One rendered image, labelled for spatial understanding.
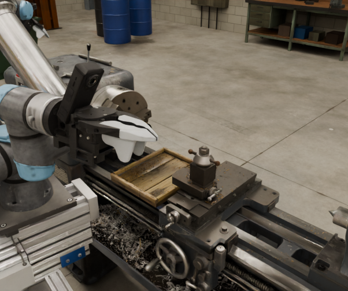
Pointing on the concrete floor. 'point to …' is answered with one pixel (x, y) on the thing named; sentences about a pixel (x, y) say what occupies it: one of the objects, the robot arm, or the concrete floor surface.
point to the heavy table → (46, 13)
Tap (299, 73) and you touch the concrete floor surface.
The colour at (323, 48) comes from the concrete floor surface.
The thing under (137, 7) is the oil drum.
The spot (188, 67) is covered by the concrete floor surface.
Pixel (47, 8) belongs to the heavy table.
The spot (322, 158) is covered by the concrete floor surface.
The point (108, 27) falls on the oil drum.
